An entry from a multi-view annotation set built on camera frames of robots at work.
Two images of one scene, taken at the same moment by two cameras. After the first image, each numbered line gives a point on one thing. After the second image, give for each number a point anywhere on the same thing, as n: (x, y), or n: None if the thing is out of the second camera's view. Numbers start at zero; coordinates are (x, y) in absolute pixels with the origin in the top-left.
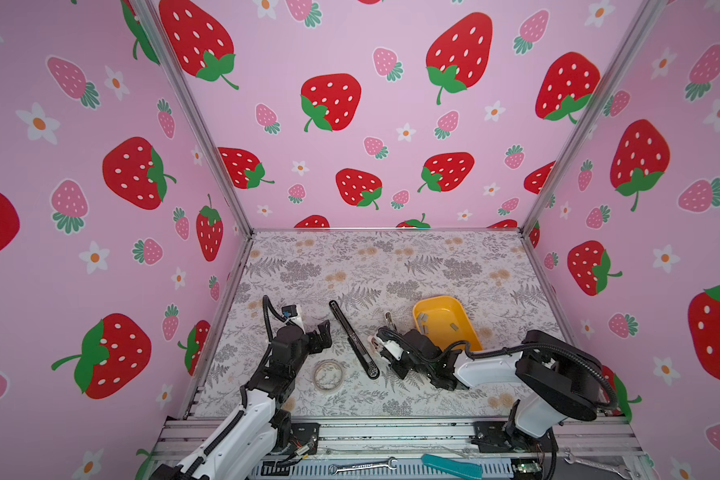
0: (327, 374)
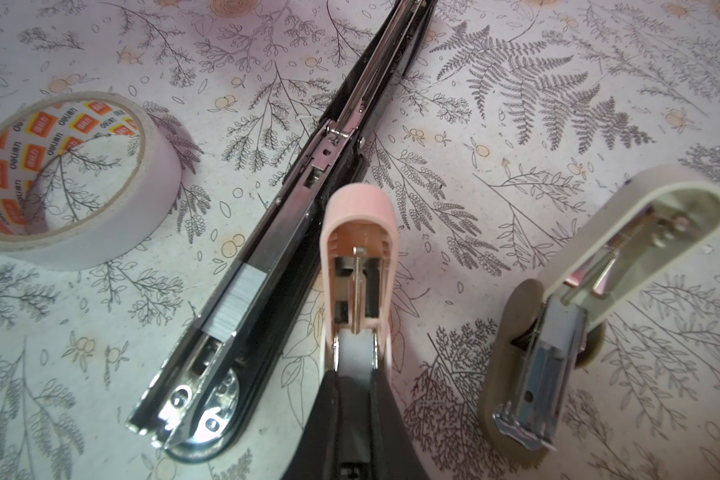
0: (17, 149)
